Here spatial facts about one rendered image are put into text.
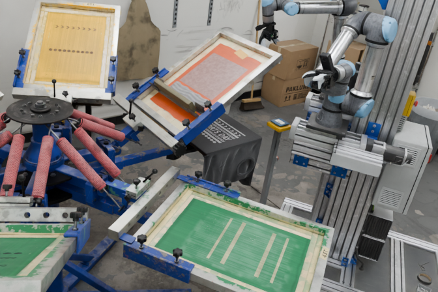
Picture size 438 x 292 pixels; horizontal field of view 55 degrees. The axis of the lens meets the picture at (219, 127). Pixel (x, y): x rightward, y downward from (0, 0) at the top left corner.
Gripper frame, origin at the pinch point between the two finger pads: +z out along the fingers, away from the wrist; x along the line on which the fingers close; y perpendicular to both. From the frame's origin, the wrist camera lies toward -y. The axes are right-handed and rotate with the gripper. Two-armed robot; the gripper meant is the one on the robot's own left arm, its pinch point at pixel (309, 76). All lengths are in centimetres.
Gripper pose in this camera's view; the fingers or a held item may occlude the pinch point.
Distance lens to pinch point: 186.0
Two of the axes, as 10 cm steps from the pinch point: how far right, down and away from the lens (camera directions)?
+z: -7.0, 2.4, -6.8
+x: -7.2, -2.7, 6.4
